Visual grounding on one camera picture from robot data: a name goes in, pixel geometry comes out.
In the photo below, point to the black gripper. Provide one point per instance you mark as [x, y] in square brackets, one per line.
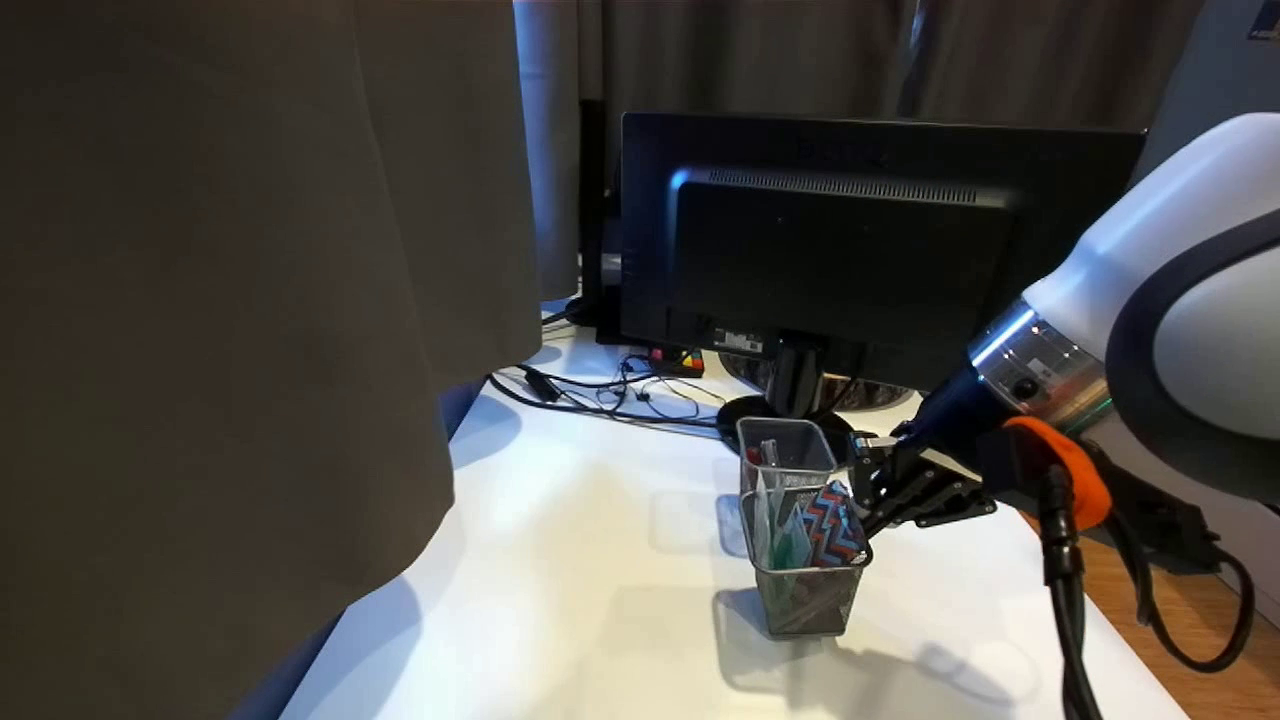
[965, 425]

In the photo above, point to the zigzag patterned colourful pouch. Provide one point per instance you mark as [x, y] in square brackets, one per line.
[823, 527]

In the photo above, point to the mesh basket with colourful contents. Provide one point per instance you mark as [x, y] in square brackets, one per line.
[800, 602]

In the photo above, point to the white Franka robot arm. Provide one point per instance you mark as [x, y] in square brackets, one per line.
[1200, 266]

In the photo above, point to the black computer monitor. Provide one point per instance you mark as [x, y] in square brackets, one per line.
[865, 266]

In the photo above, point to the small red orange device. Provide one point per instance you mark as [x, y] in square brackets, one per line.
[682, 361]

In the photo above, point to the black tower box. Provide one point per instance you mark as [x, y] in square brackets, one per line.
[602, 227]

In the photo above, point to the dark grey curtain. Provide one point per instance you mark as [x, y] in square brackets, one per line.
[200, 335]

